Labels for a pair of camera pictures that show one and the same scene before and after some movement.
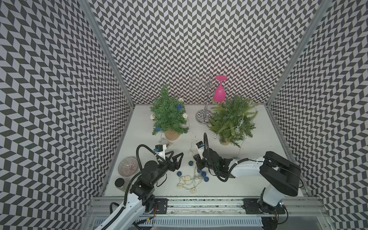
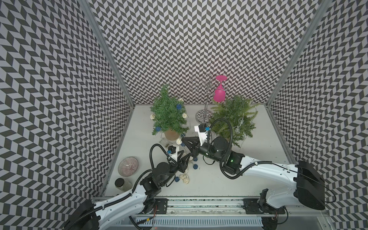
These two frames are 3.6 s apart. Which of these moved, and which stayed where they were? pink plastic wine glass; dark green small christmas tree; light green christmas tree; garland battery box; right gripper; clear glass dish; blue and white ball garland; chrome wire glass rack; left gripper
Moved: right gripper; blue and white ball garland; left gripper
Stayed: garland battery box; light green christmas tree; chrome wire glass rack; clear glass dish; dark green small christmas tree; pink plastic wine glass
